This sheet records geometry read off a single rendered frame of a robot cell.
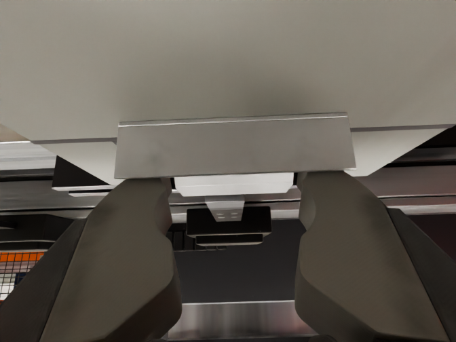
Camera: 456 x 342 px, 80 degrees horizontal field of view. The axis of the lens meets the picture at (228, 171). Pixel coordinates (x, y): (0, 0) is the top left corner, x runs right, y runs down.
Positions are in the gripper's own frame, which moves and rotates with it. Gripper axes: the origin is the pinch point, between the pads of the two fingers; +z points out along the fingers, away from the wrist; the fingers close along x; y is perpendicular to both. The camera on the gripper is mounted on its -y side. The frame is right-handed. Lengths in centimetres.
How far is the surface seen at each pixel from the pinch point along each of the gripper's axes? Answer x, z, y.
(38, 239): -27.7, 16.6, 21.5
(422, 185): 30.2, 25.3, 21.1
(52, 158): -14.9, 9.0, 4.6
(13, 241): -31.3, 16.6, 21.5
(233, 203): -0.1, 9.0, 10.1
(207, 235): -4.2, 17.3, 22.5
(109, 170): -7.2, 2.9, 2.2
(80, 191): -12.2, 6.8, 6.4
